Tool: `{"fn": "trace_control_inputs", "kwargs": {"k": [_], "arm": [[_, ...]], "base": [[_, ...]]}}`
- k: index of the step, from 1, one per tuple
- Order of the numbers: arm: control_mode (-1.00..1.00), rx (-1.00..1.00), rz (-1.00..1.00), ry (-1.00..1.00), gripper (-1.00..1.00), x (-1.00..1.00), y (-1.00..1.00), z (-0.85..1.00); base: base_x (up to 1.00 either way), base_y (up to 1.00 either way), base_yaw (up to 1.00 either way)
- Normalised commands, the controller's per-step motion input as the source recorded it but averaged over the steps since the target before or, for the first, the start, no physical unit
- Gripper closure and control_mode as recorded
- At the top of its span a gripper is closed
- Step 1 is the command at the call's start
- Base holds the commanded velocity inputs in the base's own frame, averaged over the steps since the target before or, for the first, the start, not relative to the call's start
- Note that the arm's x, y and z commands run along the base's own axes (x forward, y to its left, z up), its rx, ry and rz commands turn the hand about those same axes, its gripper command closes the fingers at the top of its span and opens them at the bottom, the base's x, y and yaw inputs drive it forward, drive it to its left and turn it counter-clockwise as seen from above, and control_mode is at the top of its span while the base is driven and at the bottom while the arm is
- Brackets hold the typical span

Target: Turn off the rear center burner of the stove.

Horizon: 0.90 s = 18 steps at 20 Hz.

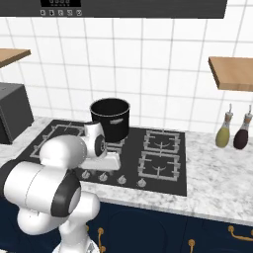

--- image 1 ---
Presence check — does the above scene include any dark vinegar bottle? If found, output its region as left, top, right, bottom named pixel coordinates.
left=232, top=105, right=253, bottom=151

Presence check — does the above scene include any wooden wall shelf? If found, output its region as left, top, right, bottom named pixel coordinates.
left=0, top=48, right=33, bottom=69
left=208, top=55, right=253, bottom=93

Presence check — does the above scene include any yellow oil bottle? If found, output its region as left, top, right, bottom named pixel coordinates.
left=214, top=103, right=234, bottom=149

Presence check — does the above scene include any navy drawer front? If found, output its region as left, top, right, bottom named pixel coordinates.
left=190, top=215, right=253, bottom=253

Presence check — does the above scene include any dark range hood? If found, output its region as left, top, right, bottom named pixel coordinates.
left=0, top=0, right=228, bottom=20

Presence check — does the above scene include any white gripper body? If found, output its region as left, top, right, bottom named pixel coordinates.
left=80, top=152, right=122, bottom=172

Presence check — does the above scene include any navy cupboard door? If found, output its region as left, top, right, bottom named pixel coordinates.
left=0, top=196, right=63, bottom=253
left=98, top=202, right=192, bottom=253

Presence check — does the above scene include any black stove hob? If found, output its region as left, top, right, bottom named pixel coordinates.
left=29, top=119, right=188, bottom=198

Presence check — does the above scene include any gold drawer handle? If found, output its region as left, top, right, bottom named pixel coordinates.
left=227, top=224, right=253, bottom=242

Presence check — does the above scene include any black box appliance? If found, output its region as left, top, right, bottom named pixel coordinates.
left=0, top=82, right=36, bottom=145

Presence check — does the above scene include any black cooking pot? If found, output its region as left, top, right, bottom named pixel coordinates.
left=89, top=97, right=131, bottom=143

